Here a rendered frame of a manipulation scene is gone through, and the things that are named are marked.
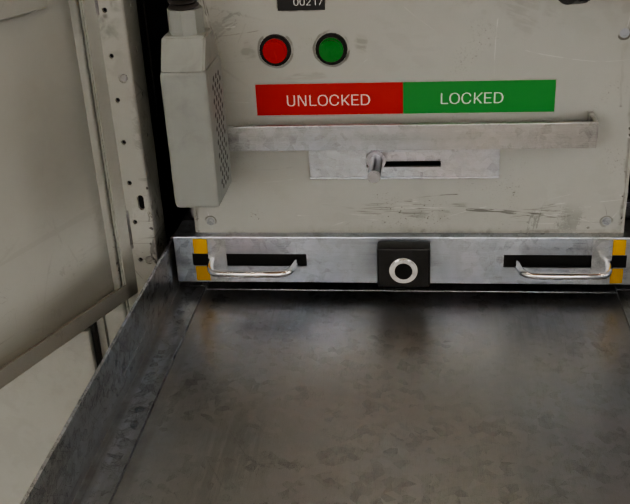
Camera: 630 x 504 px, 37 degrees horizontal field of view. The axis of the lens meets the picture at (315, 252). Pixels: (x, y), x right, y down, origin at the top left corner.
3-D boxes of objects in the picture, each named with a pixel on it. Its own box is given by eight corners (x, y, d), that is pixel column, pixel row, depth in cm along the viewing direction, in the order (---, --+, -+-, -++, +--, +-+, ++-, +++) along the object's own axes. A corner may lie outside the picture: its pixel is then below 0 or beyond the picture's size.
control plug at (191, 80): (220, 209, 97) (203, 40, 90) (174, 209, 98) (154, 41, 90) (234, 181, 104) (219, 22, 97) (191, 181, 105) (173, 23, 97)
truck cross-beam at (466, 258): (643, 285, 107) (649, 237, 104) (178, 282, 113) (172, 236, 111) (634, 265, 111) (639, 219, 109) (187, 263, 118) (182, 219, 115)
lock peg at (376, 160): (384, 187, 100) (383, 152, 99) (363, 187, 101) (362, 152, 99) (386, 165, 106) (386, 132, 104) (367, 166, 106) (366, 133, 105)
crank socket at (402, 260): (430, 290, 107) (430, 251, 105) (377, 290, 108) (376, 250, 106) (430, 279, 110) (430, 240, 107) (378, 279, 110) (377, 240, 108)
